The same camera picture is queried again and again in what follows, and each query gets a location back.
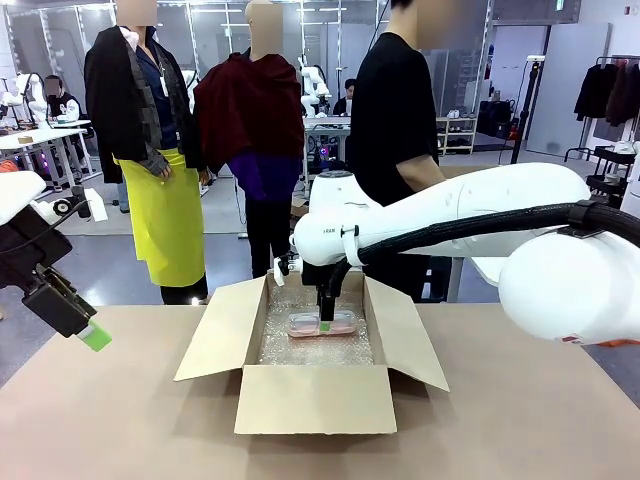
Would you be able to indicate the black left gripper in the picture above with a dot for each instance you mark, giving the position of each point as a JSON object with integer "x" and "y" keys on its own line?
{"x": 30, "y": 240}

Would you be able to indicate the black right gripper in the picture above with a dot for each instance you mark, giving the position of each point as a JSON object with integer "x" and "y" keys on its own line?
{"x": 312, "y": 272}

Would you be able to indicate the pink glasses case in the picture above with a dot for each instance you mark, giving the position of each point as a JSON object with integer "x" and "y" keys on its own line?
{"x": 305, "y": 327}

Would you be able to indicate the cardboard box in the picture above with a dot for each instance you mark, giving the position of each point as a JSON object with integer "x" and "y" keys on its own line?
{"x": 315, "y": 400}

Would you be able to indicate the person's right forearm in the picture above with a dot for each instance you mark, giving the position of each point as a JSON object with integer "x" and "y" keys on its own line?
{"x": 420, "y": 175}

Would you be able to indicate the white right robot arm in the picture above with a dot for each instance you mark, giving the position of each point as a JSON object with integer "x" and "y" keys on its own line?
{"x": 500, "y": 200}

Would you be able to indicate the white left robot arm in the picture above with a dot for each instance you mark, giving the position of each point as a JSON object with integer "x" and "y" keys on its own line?
{"x": 15, "y": 192}

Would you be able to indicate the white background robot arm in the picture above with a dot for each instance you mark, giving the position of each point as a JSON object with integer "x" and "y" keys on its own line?
{"x": 25, "y": 95}
{"x": 312, "y": 85}

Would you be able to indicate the clear bubble wrap sheet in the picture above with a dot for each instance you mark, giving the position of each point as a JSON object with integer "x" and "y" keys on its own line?
{"x": 310, "y": 350}

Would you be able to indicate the black stool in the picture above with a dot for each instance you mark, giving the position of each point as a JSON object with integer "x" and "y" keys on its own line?
{"x": 437, "y": 280}

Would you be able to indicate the white work table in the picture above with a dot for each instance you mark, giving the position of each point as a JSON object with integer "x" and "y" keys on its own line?
{"x": 470, "y": 280}

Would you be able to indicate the white desk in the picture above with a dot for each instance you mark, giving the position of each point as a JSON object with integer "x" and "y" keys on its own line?
{"x": 40, "y": 137}

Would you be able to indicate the seated person in dark top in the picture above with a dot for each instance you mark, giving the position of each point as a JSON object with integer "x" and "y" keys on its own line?
{"x": 345, "y": 102}

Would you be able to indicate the mannequin with maroon shawl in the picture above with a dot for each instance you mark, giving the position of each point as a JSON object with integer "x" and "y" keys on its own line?
{"x": 250, "y": 110}

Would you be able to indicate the person in black t-shirt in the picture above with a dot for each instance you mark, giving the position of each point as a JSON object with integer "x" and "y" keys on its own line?
{"x": 385, "y": 100}

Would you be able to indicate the wooden shoe rack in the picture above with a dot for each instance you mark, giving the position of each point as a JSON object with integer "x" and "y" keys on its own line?
{"x": 455, "y": 132}

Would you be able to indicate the seated person in varsity jacket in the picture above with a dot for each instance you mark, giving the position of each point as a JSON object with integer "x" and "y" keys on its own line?
{"x": 60, "y": 102}

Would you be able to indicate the mannequin with yellow apron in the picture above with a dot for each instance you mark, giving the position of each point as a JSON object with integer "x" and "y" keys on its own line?
{"x": 125, "y": 100}

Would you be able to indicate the black bags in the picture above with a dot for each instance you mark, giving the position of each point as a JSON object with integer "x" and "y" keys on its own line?
{"x": 495, "y": 117}

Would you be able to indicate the red fire extinguisher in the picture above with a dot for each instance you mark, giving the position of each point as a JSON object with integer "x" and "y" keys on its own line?
{"x": 513, "y": 131}

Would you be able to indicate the black tripod stand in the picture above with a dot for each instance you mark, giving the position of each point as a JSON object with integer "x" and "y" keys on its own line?
{"x": 525, "y": 110}

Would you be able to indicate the orange cloth bundle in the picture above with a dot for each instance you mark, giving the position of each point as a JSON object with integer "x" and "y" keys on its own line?
{"x": 620, "y": 342}

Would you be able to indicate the black utility cart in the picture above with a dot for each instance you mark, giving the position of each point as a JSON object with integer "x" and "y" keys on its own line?
{"x": 610, "y": 170}

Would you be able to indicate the clothes rack with dark garments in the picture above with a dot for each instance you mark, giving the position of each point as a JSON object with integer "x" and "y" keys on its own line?
{"x": 605, "y": 95}

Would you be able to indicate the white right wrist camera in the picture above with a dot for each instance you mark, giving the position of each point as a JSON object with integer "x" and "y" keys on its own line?
{"x": 279, "y": 272}

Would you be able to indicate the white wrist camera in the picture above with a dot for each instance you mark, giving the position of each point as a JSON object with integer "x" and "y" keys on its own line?
{"x": 279, "y": 272}
{"x": 60, "y": 207}

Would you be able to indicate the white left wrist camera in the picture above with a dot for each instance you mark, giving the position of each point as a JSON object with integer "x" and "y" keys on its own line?
{"x": 60, "y": 207}

